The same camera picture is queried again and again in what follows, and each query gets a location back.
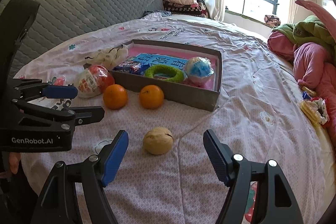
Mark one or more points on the pile of pink green clothes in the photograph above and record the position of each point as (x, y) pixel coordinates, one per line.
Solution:
(312, 66)

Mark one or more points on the small yellow wafer packet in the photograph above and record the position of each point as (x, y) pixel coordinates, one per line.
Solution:
(309, 90)

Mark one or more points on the beige round bun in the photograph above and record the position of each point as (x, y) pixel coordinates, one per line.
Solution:
(157, 140)

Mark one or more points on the small blue snack packet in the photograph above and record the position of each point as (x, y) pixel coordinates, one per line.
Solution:
(305, 96)

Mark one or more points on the dark checkered folded blanket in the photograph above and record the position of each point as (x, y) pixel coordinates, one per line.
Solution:
(183, 11)

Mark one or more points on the floral cushion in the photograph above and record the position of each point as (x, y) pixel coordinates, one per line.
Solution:
(271, 20)

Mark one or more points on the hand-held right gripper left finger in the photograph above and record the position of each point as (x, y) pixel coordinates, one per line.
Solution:
(115, 158)

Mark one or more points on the grey quilted headboard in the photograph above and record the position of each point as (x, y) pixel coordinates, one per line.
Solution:
(78, 3)

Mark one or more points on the white hair scrunchie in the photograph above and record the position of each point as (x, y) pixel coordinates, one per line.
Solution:
(107, 57)

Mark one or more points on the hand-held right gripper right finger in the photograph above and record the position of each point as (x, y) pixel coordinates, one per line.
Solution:
(214, 155)

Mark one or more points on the red wrapped toy egg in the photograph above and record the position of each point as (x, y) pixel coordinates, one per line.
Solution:
(92, 81)

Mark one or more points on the blue patterned cloth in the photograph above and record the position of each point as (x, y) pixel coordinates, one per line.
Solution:
(157, 14)

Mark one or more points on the pale yellow sheet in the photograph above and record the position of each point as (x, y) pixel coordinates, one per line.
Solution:
(326, 140)

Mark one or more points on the pink picture book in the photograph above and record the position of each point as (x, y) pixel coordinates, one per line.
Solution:
(170, 52)

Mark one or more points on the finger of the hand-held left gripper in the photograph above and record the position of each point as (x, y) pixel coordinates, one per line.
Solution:
(60, 92)
(86, 113)

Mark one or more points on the dusty pink cloth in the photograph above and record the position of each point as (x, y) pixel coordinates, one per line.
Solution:
(317, 10)

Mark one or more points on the pink folded blanket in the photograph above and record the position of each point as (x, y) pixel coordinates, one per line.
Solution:
(178, 0)

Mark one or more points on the green fleece garment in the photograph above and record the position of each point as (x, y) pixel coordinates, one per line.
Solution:
(312, 29)

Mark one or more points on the orange mandarin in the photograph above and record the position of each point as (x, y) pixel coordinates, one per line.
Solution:
(115, 96)
(151, 96)

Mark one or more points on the grey cardboard box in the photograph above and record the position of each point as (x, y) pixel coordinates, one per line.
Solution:
(162, 91)

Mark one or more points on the blue toy egg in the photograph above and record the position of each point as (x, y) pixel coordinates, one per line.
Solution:
(199, 69)

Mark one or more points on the person's left hand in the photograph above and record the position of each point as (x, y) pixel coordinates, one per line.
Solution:
(13, 163)

